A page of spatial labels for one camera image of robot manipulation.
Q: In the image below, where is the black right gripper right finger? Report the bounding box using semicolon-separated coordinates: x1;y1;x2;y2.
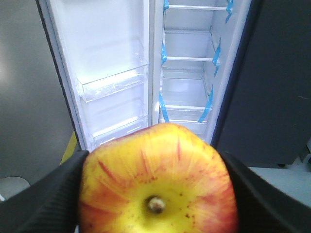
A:
221;153;311;233

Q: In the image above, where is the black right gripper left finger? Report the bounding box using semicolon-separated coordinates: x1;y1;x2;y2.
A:
0;150;89;233

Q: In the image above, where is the red yellow apple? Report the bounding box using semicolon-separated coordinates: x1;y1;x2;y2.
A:
78;123;239;233

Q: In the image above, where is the dark grey fridge body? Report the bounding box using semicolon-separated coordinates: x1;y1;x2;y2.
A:
148;0;311;167

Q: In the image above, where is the lower glass fridge shelf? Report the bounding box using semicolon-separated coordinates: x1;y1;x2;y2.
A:
161;68;210;110

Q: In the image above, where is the glass fridge shelf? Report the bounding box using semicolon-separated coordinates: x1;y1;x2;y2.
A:
164;30;215;62
169;4;227;11
161;68;210;110

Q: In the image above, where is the open fridge door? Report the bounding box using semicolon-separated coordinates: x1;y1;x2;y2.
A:
37;0;149;151

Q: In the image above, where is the middle glass fridge shelf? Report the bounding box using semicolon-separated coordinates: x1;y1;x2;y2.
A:
164;30;215;62

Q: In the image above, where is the upper glass fridge shelf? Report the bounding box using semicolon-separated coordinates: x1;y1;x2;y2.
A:
169;4;227;11

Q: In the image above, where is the silver floor stand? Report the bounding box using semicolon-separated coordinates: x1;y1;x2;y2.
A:
0;176;30;202

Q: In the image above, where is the lower clear door bin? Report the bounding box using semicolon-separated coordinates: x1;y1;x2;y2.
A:
87;98;148;150

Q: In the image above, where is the clear door bin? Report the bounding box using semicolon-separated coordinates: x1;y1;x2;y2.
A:
74;37;149;102
87;98;148;150

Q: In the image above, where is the clear crisper drawer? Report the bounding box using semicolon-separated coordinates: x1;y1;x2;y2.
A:
159;105;212;140

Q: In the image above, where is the middle clear door bin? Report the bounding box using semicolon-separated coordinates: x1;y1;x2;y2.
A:
74;37;149;102

